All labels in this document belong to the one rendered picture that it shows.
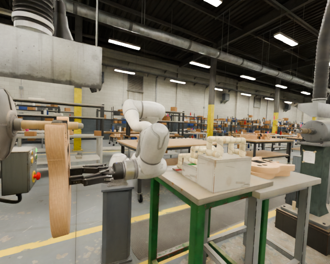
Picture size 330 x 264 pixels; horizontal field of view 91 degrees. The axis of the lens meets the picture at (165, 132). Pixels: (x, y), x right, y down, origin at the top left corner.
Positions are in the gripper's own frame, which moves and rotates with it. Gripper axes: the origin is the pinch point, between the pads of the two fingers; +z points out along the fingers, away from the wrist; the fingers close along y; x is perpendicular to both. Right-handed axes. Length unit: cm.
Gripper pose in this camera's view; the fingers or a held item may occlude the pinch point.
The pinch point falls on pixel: (69, 176)
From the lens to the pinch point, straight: 74.8
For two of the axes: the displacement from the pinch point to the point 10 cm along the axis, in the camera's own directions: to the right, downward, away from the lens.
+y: -4.6, -2.1, 8.6
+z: -8.8, 0.0, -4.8
